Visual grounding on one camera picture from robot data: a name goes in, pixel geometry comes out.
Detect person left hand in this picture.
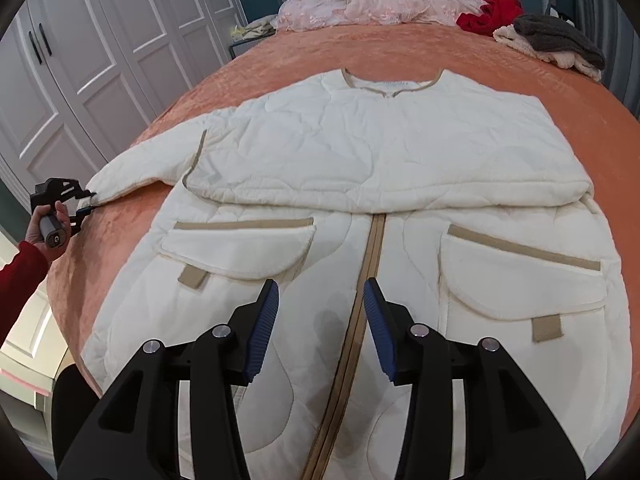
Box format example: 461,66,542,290
24,199,73,264

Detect white door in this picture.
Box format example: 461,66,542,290
0,228,72,401

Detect white panelled wardrobe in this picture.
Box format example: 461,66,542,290
1,0,245,205

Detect grey blue curtain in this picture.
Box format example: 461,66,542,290
575,0,640,118

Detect orange plush bedspread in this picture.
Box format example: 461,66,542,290
47,24,639,394

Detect cream fleece garment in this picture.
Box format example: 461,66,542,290
492,25,602,82

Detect yellowish cloth on nightstand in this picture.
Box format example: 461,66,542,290
231,14,277,42

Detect red sleeve left forearm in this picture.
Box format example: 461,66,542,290
0,240,49,342

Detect white quilted jacket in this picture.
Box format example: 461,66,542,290
81,68,631,479

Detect red garment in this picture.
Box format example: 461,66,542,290
457,0,524,36

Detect grey nightstand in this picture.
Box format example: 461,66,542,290
229,35,270,60

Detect dark grey knit garment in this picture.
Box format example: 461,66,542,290
513,14,606,70

